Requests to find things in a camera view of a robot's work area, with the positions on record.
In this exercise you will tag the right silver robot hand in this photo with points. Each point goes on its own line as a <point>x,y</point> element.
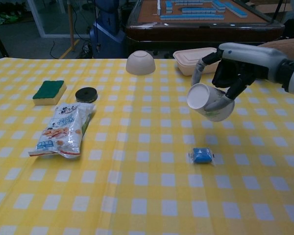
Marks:
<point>254,61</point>

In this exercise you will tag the white flower print paper cup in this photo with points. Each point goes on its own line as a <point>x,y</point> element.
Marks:
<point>198,96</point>

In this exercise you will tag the brown plush capybara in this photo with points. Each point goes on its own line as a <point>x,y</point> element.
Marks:
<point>291,45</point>

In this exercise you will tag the diagonal blue mahjong tile row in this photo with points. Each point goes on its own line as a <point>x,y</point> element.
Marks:
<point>232,9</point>

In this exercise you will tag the dark wood mahjong table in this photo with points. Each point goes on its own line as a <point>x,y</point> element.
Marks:
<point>201,31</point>

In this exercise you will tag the beige lidded lunch box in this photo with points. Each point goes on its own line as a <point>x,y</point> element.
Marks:
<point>186,61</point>

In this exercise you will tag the short blue mahjong tile row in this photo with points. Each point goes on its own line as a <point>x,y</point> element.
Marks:
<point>198,10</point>

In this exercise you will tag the long blue mahjong tile row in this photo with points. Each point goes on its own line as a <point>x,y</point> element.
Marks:
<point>191,17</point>

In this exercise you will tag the small blue wrapped block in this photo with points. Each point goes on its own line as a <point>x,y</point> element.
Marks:
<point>201,155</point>

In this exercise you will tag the beige upturned bowl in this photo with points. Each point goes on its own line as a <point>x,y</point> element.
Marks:
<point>140,64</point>

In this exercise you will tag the blue chair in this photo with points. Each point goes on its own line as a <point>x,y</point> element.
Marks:
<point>107,39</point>

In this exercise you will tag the black round disc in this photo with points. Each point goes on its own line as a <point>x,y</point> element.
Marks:
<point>86,95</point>

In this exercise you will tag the yellow white checkered tablecloth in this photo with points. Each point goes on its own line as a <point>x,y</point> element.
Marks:
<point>147,195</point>

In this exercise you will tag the wooden pole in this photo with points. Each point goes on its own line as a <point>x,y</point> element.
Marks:
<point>71,24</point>

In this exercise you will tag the white snack bag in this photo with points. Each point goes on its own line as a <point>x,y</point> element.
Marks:
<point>63,129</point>

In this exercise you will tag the green and yellow sponge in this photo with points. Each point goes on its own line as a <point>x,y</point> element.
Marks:
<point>50,91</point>

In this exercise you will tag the white door frame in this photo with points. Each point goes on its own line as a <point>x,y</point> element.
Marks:
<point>38,22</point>

